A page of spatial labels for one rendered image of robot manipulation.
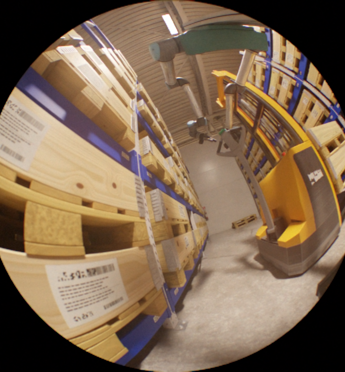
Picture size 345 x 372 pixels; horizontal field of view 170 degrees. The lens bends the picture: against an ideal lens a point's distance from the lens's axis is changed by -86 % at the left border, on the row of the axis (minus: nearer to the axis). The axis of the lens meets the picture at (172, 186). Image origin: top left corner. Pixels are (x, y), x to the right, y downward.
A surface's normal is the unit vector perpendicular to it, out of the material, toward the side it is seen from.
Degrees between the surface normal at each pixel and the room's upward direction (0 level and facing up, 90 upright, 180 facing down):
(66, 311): 90
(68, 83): 180
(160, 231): 90
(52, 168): 90
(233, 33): 180
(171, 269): 90
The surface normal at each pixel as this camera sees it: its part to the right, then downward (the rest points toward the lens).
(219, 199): -0.33, -0.30
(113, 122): 0.23, 0.89
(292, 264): -0.88, 0.03
